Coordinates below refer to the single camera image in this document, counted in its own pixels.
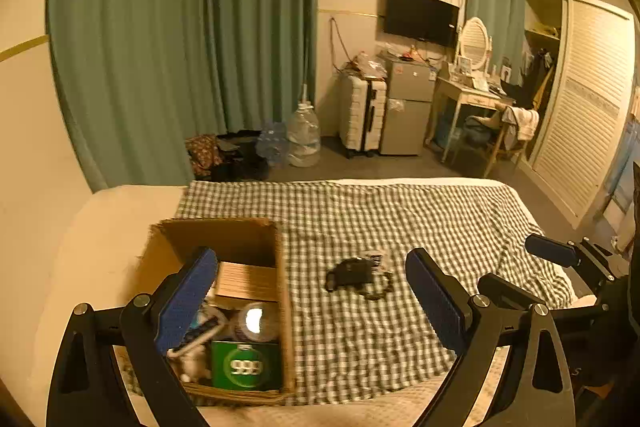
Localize green medicine box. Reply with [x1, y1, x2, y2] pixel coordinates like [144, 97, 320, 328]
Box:
[210, 341, 283, 390]

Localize floral bag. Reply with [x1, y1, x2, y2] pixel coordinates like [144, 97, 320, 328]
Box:
[185, 134, 223, 180]

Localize wall cable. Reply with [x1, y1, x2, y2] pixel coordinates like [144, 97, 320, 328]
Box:
[327, 17, 351, 68]

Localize wide green curtain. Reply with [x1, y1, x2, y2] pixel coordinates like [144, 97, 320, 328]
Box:
[47, 0, 321, 192]

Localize pack of water bottles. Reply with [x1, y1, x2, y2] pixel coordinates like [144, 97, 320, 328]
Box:
[256, 119, 291, 168]

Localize brown cardboard box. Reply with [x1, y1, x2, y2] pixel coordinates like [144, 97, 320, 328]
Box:
[132, 218, 298, 408]

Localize white plush bear toy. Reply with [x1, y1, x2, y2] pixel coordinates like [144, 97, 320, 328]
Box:
[179, 347, 212, 383]

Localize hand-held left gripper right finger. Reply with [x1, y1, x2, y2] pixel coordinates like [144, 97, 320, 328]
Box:
[405, 248, 577, 427]

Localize black wall television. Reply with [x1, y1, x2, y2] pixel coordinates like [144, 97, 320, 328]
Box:
[384, 0, 461, 48]

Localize hanging clothes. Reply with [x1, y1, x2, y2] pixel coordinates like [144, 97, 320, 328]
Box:
[522, 47, 558, 108]

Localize black pouch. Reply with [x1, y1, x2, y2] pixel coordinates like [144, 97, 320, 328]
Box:
[326, 258, 376, 292]

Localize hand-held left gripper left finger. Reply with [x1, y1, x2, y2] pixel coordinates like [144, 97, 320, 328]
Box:
[46, 247, 219, 427]

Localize plastic bag clutter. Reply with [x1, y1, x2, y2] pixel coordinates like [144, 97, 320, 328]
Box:
[345, 52, 388, 80]

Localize large clear water jug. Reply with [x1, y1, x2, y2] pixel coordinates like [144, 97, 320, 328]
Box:
[286, 103, 322, 168]

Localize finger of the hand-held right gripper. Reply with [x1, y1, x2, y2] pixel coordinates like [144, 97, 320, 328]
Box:
[477, 273, 551, 308]
[525, 234, 584, 267]

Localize white louvered wardrobe door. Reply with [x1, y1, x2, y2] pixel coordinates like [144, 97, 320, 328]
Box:
[527, 0, 636, 230]

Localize black floor bag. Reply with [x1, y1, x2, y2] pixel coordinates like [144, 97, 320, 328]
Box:
[212, 131, 271, 182]

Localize oval vanity mirror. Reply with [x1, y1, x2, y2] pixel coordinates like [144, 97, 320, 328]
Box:
[456, 18, 493, 75]

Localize black bead string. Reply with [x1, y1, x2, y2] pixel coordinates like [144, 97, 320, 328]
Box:
[364, 251, 397, 303]

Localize small grey fridge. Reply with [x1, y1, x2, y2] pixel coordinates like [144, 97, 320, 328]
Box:
[379, 57, 437, 156]

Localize chair with draped clothes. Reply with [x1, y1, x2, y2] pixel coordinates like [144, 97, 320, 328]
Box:
[465, 104, 541, 178]

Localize white vanity desk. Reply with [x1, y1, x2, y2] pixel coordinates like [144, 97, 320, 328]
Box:
[425, 74, 516, 165]

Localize tan tissue box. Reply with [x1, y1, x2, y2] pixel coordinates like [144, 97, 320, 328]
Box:
[215, 262, 278, 310]

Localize checked bed sheet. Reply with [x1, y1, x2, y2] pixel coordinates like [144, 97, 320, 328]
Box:
[122, 179, 576, 408]

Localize white suitcase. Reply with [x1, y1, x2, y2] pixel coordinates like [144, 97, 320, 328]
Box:
[339, 73, 388, 158]

